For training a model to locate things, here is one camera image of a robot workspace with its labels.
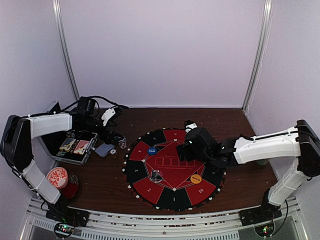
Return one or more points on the red gold card box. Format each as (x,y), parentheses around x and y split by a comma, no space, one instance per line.
(81,147)

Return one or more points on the left aluminium frame post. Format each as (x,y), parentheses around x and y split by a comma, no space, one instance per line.
(64,48)

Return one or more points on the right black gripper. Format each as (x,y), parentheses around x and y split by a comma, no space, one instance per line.
(189,157)

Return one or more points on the black gold card box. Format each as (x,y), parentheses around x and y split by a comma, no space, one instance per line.
(67,144)

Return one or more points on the green white chip stack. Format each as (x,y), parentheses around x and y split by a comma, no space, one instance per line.
(116,137)

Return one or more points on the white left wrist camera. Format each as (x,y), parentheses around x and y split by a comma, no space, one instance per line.
(108,115)

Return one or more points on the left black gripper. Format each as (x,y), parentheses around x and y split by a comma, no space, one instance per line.
(108,139)

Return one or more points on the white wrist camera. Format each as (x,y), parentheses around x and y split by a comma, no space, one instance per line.
(108,115)
(189,125)

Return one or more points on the red black chip stack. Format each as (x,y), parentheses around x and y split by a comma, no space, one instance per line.
(113,153)

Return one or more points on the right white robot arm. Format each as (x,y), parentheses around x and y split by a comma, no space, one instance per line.
(299,142)

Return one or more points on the round red black poker mat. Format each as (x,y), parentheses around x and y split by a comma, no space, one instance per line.
(176,192)

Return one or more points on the right aluminium frame post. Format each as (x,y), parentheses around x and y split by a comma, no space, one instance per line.
(261,47)

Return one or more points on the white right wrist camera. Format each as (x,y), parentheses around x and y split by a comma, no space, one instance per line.
(189,125)

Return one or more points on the orange big blind button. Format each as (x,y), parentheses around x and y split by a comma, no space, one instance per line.
(195,178)

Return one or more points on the red floral round tin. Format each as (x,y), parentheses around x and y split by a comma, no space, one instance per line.
(58,177)

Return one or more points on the aluminium frame post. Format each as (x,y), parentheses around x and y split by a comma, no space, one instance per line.
(64,48)
(261,47)

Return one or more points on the front aluminium rail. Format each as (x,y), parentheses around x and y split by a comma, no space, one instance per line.
(223,225)

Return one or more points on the blue playing card deck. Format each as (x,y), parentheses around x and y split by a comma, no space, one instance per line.
(104,149)

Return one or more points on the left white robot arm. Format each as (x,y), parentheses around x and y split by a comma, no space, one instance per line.
(93,114)

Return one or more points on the blue small blind button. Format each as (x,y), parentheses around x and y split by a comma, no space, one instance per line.
(152,151)

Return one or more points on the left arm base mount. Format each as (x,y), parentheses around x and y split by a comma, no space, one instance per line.
(70,216)

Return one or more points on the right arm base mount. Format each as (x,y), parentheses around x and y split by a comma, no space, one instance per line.
(255,216)

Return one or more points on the patterned paper cup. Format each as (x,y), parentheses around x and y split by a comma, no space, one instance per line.
(262,162)

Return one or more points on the aluminium poker case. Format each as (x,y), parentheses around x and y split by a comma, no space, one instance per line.
(73,147)

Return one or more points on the white grey chip stack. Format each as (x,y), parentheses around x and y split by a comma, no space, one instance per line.
(122,143)

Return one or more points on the dark red round lid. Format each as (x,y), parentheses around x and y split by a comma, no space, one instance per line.
(72,186)

